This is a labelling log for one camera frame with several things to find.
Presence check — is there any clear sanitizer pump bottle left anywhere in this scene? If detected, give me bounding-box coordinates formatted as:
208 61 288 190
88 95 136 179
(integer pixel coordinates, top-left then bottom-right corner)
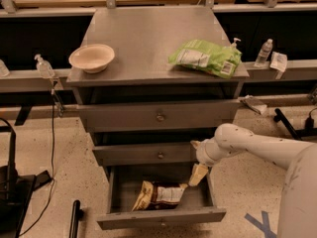
35 54 55 79

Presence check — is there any bottom grey open drawer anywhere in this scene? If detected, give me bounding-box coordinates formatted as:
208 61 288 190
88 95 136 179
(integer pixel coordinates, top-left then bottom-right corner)
97 163 226 230

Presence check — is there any black bar on floor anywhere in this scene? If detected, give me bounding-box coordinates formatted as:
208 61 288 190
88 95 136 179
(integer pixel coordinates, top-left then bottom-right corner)
68 199 84 238

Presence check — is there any middle grey drawer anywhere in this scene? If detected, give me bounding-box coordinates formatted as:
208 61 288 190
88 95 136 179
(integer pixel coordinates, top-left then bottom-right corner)
93 142 197 167

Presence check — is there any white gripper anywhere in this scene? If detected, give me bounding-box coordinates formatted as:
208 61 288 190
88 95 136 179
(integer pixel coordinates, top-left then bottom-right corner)
188 139 222 186

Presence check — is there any brown chip bag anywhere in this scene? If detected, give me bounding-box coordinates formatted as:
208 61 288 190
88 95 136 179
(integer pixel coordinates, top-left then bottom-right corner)
132 180 188 211

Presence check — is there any top grey drawer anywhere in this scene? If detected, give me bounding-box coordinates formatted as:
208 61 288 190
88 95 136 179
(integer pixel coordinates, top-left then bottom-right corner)
78 100 241 132

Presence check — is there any grey cloth on ledge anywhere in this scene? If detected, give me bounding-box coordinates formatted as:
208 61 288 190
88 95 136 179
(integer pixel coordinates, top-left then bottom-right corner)
240 95 267 115

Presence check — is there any green chip bag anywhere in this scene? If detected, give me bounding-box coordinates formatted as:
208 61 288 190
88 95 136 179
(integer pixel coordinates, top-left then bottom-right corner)
168 40 242 79

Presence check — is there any white paper packet on ledge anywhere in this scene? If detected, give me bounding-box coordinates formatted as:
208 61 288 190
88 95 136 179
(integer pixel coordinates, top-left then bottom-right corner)
269 52 287 72

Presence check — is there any clear bottle far left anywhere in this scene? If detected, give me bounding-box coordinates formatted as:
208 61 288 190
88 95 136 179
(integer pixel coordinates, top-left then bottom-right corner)
0 59 10 76

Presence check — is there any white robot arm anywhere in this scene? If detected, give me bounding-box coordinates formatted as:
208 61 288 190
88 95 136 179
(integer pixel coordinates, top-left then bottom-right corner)
189 123 317 238

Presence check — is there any sanitizer pump bottle behind cabinet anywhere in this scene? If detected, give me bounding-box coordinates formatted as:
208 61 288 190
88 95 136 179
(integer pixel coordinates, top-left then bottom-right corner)
231 38 241 48

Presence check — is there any black equipment base left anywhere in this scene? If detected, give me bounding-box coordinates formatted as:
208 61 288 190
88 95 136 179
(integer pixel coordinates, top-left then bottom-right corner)
0 118 53 238

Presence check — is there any beige paper bowl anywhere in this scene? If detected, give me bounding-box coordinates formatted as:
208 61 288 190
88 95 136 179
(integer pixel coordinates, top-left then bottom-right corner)
68 44 115 73

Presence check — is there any grey metal drawer cabinet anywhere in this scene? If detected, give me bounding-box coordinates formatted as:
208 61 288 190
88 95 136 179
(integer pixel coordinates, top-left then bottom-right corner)
66 5 250 168

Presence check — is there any black stand base right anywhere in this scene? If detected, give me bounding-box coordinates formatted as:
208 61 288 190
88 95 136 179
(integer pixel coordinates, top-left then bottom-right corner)
273 108 317 141

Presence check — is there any clear water bottle right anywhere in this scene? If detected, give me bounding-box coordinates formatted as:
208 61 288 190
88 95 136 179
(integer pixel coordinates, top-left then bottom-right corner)
255 39 272 67

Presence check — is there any black cable left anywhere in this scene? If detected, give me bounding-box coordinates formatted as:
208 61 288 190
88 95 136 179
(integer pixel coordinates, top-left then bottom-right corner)
19 88 60 237

